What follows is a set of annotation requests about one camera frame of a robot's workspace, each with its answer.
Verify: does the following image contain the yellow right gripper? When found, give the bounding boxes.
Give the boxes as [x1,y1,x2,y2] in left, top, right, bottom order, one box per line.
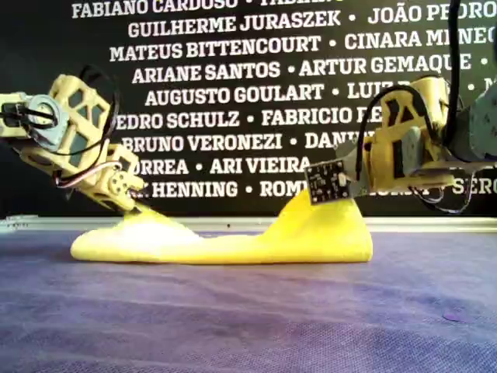
[359,126,455,195]

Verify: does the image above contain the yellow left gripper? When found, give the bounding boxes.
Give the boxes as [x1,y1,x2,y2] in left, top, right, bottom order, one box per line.
[79,145,152,214]

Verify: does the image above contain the yellow microfibre cloth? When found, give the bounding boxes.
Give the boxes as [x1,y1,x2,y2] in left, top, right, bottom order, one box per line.
[70,189,374,266]

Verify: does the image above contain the black banner with white names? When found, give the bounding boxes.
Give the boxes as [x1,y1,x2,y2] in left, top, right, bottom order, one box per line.
[0,0,497,219]

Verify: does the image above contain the purple table cover sheet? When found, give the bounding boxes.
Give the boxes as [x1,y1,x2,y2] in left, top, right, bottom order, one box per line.
[0,228,497,373]

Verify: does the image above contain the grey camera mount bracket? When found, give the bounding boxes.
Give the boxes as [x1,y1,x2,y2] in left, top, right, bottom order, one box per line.
[334,145,374,197]

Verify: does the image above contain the pink-white left arm wire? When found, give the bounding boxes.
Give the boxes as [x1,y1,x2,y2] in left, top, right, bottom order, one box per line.
[53,161,123,191]

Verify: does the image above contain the thin black camera cable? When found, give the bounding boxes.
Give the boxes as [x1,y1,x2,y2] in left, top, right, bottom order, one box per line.
[355,83,428,182]

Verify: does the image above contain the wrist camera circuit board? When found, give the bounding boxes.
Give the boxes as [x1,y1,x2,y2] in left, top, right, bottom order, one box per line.
[304,158,353,206]

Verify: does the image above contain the white right arm servo wire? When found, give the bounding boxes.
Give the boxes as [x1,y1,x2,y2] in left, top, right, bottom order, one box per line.
[418,180,475,215]

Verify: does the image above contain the aluminium table frame rail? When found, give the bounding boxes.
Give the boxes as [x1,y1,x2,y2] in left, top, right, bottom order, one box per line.
[0,214,497,235]

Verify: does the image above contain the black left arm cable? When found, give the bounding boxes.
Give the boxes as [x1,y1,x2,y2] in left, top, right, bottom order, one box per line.
[0,64,120,183]

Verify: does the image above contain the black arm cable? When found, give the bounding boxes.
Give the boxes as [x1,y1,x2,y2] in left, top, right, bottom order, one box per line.
[0,64,120,183]
[444,0,465,151]

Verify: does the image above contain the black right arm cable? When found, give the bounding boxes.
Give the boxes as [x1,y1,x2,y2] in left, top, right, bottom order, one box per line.
[444,0,465,151]

